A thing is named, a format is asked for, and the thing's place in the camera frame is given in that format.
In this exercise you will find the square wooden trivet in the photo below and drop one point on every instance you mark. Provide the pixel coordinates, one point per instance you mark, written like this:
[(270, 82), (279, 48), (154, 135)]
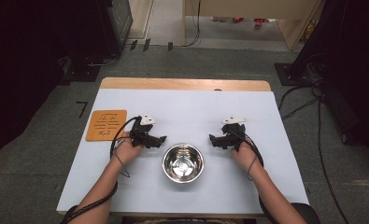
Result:
[(106, 125)]

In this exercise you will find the wooden table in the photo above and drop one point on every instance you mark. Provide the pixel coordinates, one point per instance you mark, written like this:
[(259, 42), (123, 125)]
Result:
[(185, 84)]

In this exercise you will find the black stand base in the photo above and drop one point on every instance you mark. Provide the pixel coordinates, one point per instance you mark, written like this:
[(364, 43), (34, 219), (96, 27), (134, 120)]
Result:
[(292, 74), (81, 73)]

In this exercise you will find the pale blue table cover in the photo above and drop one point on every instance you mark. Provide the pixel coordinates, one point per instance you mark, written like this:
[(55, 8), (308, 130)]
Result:
[(185, 109)]

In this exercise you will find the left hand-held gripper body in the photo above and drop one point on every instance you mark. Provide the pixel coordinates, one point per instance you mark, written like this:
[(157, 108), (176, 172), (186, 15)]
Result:
[(139, 132)]

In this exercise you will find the red shoe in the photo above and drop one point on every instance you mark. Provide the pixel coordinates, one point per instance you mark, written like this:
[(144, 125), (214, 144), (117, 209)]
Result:
[(238, 19), (259, 22)]

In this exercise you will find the stainless steel bowl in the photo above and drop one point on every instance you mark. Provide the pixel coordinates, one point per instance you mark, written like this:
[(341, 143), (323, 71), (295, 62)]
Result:
[(183, 163)]

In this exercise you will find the person's right hand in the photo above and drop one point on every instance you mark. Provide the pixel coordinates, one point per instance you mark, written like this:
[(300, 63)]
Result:
[(244, 157)]

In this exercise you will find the black curtain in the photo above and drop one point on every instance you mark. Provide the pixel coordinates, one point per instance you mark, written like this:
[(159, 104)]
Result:
[(353, 68), (26, 62)]

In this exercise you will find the glass-fronted dark cabinet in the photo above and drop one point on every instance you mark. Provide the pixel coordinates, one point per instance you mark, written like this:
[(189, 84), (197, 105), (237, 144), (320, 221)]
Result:
[(120, 21)]

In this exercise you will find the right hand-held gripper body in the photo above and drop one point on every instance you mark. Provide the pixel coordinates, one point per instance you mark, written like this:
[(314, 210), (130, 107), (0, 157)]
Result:
[(233, 135)]

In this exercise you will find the person's left hand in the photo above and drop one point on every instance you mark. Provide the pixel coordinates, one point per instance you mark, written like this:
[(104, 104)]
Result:
[(126, 153)]

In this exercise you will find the light wooden cabinet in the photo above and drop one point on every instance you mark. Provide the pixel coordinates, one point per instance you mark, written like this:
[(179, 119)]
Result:
[(250, 7)]

